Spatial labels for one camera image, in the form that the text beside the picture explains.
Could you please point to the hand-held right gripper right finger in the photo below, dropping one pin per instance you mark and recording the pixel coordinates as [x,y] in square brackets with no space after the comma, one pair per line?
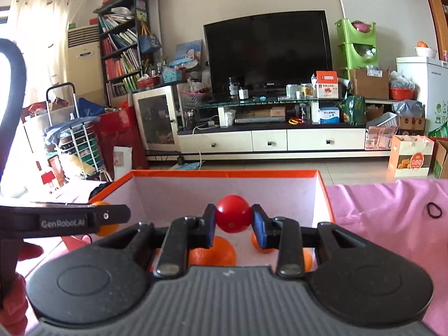
[259,229]

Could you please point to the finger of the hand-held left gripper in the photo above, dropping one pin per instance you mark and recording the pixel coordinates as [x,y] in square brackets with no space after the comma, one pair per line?
[112,215]

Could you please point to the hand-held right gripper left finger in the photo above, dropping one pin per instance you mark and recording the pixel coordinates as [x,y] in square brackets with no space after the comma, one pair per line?
[211,224]

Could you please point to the tangerine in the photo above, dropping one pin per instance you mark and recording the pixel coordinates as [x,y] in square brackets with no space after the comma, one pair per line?
[105,232]
[213,253]
[308,259]
[263,245]

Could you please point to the red ball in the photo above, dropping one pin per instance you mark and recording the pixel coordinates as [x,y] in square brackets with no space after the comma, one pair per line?
[232,213]

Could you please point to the orange cardboard box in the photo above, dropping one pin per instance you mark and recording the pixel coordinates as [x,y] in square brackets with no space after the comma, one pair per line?
[280,192]

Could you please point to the person's left hand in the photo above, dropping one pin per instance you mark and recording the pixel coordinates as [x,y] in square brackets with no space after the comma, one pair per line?
[14,308]

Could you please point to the red paper bag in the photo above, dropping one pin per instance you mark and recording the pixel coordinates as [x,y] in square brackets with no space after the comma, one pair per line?
[119,133]

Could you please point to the white television stand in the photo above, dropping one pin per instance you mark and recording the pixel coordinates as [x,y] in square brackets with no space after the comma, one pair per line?
[269,140]

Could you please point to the white glass door cabinet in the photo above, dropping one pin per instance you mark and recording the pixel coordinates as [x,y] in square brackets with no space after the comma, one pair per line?
[155,119]

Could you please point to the silver disc player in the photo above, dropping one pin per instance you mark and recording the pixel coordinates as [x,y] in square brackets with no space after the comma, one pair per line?
[259,119]

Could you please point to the pink plastic basket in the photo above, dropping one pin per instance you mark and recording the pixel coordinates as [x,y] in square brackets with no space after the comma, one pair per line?
[190,99]

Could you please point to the pink floral tablecloth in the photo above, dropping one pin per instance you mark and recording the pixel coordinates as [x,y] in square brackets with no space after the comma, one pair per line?
[385,224]

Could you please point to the blue and white box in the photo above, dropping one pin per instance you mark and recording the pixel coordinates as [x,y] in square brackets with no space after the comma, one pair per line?
[329,115]

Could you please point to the dark glass bottle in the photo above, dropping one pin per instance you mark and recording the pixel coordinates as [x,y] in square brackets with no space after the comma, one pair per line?
[233,89]

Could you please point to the green snack bag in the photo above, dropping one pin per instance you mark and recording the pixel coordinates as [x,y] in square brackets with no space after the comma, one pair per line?
[352,111]

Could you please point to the standing air conditioner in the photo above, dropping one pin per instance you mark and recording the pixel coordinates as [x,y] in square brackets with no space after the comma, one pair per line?
[84,66]

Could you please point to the teal plastic basket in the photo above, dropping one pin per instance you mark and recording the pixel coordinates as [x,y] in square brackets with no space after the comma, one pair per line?
[173,76]

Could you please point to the white crate of packets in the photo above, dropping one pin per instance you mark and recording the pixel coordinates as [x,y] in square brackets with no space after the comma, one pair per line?
[379,136]

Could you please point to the orange and white medicine box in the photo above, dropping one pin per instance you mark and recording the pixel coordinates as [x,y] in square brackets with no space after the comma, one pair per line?
[327,85]

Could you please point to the dark bookshelf with books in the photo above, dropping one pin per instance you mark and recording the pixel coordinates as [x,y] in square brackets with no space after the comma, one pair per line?
[119,49]

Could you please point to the printed gift paper bag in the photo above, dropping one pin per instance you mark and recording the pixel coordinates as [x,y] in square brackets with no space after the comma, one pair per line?
[411,157]

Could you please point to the framed picture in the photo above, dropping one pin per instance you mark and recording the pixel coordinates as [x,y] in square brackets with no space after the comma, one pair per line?
[189,53]

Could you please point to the blue tote bag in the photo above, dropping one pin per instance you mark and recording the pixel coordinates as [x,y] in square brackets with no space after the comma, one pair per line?
[149,43]

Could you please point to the black flat television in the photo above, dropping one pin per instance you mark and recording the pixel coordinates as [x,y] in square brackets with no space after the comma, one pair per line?
[267,52]

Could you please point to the cream curtain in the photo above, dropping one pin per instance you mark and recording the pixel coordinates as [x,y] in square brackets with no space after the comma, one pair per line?
[38,42]

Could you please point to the brown cardboard box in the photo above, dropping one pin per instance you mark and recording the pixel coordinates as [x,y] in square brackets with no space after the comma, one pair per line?
[369,84]

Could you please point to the brown printed carton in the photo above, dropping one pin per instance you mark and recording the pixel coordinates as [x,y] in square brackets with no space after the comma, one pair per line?
[412,125]

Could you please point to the red plastic basin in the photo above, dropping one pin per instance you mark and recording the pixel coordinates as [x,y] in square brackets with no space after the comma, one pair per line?
[401,93]

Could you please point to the green stacking bins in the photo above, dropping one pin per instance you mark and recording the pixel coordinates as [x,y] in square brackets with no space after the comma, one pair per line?
[357,56]

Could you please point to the white chest freezer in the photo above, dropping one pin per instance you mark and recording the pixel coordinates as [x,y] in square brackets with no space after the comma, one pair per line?
[423,91]

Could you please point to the white bowl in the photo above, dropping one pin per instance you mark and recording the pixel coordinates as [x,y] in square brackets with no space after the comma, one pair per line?
[426,53]

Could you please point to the wooden shelf unit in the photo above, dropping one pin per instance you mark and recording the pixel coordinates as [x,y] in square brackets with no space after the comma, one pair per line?
[437,7]

